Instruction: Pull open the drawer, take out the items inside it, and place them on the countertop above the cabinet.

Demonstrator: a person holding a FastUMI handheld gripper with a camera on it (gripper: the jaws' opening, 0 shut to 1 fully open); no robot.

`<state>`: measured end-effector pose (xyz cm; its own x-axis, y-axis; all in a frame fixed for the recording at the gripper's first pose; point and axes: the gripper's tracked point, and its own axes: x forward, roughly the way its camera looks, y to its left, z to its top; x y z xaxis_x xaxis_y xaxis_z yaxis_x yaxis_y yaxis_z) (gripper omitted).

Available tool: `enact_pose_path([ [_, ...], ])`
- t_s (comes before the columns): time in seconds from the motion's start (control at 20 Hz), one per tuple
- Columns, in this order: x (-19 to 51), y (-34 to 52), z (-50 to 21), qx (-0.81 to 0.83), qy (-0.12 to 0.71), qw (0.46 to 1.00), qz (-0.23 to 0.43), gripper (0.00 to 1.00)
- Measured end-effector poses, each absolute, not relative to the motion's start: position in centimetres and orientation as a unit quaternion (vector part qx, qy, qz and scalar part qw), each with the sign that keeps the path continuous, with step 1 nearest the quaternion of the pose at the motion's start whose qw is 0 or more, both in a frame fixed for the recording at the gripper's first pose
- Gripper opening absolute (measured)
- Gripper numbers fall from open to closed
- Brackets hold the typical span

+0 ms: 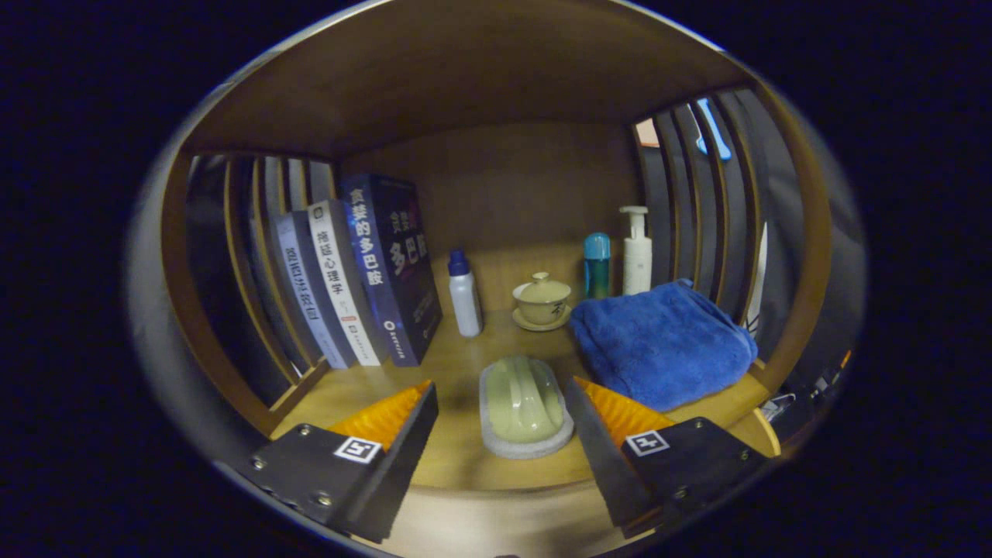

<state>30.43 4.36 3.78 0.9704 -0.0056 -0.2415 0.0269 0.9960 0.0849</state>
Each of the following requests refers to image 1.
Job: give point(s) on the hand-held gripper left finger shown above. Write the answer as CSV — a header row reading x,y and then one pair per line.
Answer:
x,y
395,465

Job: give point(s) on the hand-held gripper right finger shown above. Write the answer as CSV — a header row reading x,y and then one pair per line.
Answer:
x,y
601,457

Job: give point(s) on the wooden countertop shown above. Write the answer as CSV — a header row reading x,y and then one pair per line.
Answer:
x,y
457,449

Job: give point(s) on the wooden cabinet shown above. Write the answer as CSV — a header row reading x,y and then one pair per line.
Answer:
x,y
465,77

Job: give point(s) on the blue folded towel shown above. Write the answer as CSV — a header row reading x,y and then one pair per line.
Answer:
x,y
663,345

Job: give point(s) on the beige lidded teacup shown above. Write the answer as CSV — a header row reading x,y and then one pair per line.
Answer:
x,y
542,302

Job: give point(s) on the white bottle with blue cap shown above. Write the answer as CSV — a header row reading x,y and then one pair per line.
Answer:
x,y
465,306

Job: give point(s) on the pale blue book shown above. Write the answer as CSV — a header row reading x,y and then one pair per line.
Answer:
x,y
306,302

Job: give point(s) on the teal bottle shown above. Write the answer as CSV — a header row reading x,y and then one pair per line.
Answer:
x,y
597,271

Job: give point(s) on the white book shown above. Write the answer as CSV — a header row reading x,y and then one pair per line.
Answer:
x,y
341,287

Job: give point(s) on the white pump bottle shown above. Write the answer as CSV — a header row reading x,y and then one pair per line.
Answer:
x,y
637,263

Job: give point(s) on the dark blue book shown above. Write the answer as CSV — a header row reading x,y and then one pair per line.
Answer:
x,y
395,263

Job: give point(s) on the black equipment with orange part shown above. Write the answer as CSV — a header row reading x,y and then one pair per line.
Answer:
x,y
798,411

